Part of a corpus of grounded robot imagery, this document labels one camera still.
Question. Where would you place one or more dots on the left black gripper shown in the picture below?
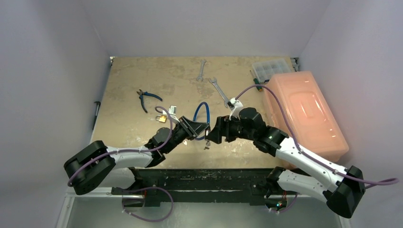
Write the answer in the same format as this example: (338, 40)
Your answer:
(191, 133)

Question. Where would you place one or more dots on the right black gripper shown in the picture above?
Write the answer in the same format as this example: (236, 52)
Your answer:
(224, 128)

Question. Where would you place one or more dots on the silver key bunch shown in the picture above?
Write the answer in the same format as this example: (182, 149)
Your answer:
(207, 145)

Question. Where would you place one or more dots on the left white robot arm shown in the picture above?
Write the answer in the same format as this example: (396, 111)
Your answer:
(91, 166)

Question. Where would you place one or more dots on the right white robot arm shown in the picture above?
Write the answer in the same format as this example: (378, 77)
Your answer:
(340, 188)

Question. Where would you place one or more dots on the large silver wrench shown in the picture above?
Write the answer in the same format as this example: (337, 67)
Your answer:
(220, 92)

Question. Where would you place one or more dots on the brass padlock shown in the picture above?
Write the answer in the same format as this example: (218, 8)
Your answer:
(161, 118)

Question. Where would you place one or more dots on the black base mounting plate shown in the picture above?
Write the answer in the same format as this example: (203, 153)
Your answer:
(154, 186)

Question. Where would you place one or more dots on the small silver wrench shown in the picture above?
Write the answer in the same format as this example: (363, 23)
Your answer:
(200, 75)

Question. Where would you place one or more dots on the clear compartment organizer box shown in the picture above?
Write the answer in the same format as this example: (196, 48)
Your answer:
(266, 69)

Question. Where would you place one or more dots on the orange translucent plastic toolbox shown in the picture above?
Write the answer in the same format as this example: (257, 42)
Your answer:
(295, 104)

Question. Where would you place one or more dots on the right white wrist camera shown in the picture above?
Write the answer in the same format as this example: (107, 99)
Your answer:
(235, 106)

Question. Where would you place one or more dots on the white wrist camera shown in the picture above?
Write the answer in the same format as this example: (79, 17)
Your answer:
(172, 113)
(235, 106)

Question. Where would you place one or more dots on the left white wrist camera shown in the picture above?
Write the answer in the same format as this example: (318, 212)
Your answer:
(172, 113)

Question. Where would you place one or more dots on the green handled screwdriver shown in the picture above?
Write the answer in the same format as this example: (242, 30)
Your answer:
(256, 81)

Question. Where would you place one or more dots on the blue handled pliers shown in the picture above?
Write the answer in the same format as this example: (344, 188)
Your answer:
(142, 94)

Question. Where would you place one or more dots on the black clamp handle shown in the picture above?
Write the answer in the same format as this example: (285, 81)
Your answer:
(98, 104)

